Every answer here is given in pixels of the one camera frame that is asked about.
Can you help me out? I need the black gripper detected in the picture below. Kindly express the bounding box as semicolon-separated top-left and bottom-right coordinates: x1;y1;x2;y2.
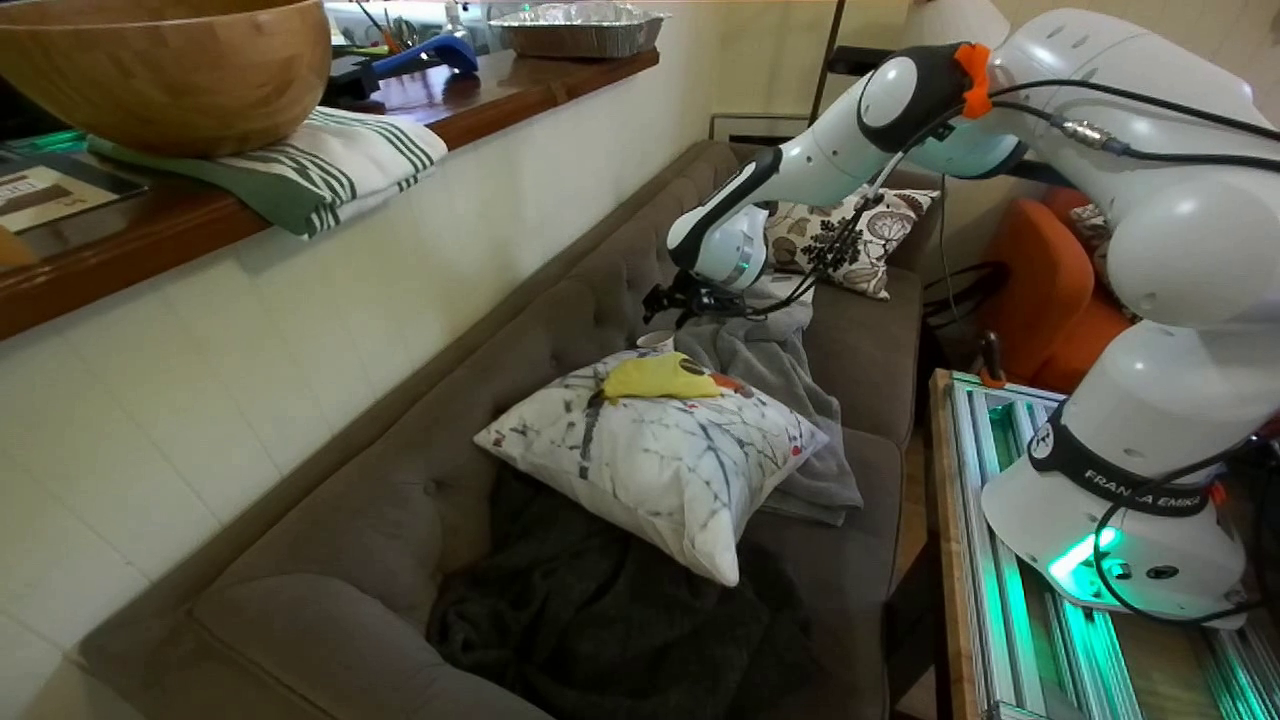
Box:
639;272;734;327

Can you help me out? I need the grey fleece blanket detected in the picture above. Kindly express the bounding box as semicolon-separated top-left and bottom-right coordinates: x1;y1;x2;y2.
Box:
664;272;866;530

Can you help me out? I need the white robin print pillow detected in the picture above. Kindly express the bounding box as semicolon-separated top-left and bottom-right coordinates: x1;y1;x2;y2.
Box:
472;338;831;591

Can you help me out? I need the floral patterned pillow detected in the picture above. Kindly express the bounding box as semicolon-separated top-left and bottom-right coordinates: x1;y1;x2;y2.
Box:
759;180;943;302

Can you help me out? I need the silver foil tray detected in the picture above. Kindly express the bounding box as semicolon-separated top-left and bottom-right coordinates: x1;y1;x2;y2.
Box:
493;2;666;62

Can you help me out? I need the dark charcoal blanket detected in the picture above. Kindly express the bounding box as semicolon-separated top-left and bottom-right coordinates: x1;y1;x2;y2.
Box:
424;462;872;720

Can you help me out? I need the brown tufted sofa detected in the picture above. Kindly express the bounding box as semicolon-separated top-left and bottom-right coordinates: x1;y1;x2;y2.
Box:
77;137;937;720

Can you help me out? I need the blue tool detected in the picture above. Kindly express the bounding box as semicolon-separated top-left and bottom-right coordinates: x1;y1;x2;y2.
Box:
365;33;483;85

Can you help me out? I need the orange chair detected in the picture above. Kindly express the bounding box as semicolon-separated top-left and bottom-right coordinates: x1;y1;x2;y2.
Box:
983;185;1135;397

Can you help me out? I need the green striped white towel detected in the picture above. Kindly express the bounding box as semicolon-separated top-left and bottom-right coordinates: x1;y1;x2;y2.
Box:
84;105;452;243

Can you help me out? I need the dark wooden shelf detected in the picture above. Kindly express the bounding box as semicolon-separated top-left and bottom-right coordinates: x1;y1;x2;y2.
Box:
0;45;664;342

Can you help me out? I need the large wooden bowl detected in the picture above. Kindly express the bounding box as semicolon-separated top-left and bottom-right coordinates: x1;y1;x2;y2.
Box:
0;0;334;159

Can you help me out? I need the magazine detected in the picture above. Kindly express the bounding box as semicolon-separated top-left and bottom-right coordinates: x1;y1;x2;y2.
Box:
0;154;126;239

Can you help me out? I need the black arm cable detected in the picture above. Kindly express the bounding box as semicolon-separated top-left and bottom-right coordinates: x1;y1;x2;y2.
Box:
990;74;1280;177

